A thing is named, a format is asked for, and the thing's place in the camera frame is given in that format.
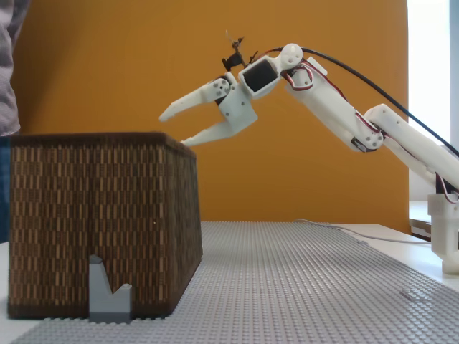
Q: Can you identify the black camera bracket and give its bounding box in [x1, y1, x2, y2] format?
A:
[221, 29, 260, 72]

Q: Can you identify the grey studded baseplate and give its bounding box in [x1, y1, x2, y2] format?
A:
[10, 292, 459, 344]
[171, 220, 459, 298]

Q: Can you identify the person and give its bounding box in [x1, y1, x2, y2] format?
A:
[0, 0, 32, 244]

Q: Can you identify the brown woven fabric bin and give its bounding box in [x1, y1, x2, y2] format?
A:
[6, 131, 204, 321]

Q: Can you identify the thin white cable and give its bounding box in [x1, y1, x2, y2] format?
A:
[296, 219, 432, 245]

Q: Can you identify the black cable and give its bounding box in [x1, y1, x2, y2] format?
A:
[265, 46, 459, 158]

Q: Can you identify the grey notched brick bracket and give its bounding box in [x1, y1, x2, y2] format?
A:
[87, 253, 133, 324]

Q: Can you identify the small clear flat plate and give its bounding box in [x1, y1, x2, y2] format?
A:
[399, 287, 428, 301]

